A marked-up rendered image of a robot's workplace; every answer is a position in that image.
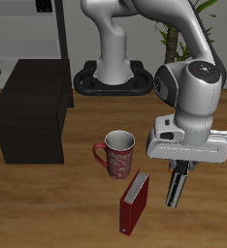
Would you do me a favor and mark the red book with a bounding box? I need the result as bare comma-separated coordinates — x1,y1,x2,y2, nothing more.
118,169,151,237

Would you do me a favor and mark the dark brown desk caddy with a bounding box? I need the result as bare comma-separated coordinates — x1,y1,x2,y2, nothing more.
0,58,75,166

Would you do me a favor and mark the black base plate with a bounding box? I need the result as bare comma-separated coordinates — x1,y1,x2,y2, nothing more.
73,60,155,97

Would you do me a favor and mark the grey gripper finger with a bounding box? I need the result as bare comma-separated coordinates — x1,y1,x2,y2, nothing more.
165,170,179,208
172,170,189,208

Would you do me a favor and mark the white bookshelf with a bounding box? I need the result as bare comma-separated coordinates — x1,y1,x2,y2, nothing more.
0,0,69,90

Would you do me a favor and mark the red patterned mug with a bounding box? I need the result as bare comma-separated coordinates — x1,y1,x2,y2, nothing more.
92,130,137,180

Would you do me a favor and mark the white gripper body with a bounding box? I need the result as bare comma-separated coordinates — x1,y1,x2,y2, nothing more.
146,128,227,165

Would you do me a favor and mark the green pot plant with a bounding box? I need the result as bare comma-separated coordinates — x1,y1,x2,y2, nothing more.
154,0,219,65

